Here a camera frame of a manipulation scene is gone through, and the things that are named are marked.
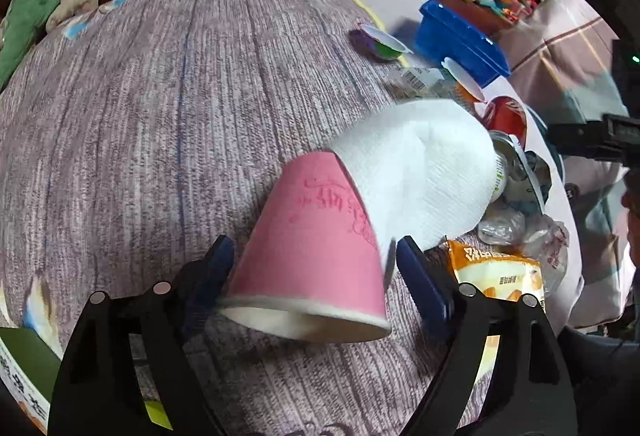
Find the green plush toy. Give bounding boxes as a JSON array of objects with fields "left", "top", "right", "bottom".
[{"left": 0, "top": 0, "right": 66, "bottom": 89}]

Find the crumpled dark foil wrapper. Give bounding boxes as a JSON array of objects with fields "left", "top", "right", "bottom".
[{"left": 507, "top": 148, "right": 553, "bottom": 217}]

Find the checked blanket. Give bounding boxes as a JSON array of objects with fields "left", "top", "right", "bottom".
[{"left": 500, "top": 0, "right": 636, "bottom": 332}]

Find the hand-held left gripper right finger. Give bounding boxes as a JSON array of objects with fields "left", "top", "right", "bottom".
[{"left": 395, "top": 236, "right": 581, "bottom": 436}]

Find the person's right hand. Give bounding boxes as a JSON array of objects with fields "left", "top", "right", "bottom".
[{"left": 621, "top": 178, "right": 640, "bottom": 219}]

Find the green printed carton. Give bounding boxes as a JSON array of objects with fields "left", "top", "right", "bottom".
[{"left": 0, "top": 325, "right": 63, "bottom": 427}]

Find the dark clothing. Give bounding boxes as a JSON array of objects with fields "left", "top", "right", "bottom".
[{"left": 557, "top": 326, "right": 640, "bottom": 436}]

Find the blue plastic container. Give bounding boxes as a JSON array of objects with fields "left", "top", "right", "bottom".
[{"left": 415, "top": 0, "right": 512, "bottom": 88}]

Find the clear barcode plastic wrapper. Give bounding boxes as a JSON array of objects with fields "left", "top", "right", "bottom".
[{"left": 387, "top": 66, "right": 458, "bottom": 102}]

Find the crumpled clear plastic bag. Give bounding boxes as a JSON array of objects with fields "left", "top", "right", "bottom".
[{"left": 477, "top": 208, "right": 571, "bottom": 297}]

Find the orange snack packet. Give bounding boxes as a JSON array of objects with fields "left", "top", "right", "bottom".
[{"left": 446, "top": 240, "right": 546, "bottom": 419}]

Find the white paper towel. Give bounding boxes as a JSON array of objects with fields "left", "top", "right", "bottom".
[{"left": 327, "top": 98, "right": 501, "bottom": 267}]

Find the pink paper cup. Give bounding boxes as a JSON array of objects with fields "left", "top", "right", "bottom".
[{"left": 216, "top": 151, "right": 392, "bottom": 343}]

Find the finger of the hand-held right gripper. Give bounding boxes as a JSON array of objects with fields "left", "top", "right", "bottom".
[{"left": 547, "top": 118, "right": 621, "bottom": 162}]

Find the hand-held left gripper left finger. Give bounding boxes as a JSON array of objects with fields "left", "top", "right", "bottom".
[{"left": 47, "top": 235, "right": 236, "bottom": 436}]

